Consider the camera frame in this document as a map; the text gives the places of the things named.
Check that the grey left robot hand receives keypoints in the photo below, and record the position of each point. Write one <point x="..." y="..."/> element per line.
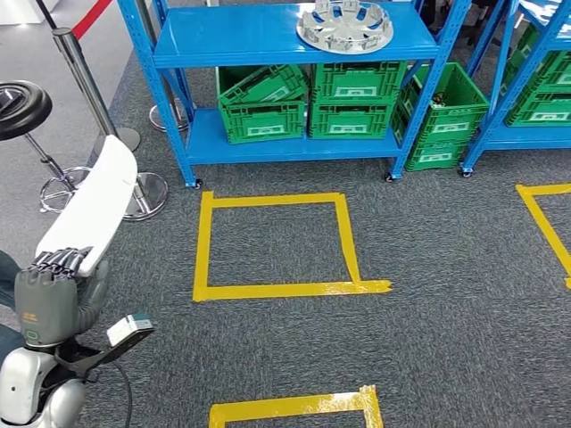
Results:
<point x="49" y="307"/>

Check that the white plastic car part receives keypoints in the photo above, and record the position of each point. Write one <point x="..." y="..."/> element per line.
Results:
<point x="89" y="207"/>

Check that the blue metal shelf rack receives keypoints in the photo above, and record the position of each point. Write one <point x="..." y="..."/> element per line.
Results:
<point x="245" y="32"/>
<point x="526" y="137"/>

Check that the chrome stanchion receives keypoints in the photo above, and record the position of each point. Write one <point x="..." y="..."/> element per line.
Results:
<point x="129" y="139"/>
<point x="84" y="83"/>
<point x="178" y="121"/>

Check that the black bar stool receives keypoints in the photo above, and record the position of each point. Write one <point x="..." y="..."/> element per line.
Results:
<point x="22" y="109"/>

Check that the red barrier belt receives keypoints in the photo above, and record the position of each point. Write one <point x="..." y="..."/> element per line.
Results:
<point x="91" y="18"/>

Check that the grey wheel hubcap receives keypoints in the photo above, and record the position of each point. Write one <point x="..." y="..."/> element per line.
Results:
<point x="347" y="47"/>

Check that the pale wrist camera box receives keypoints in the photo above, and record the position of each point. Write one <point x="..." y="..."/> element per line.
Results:
<point x="127" y="329"/>

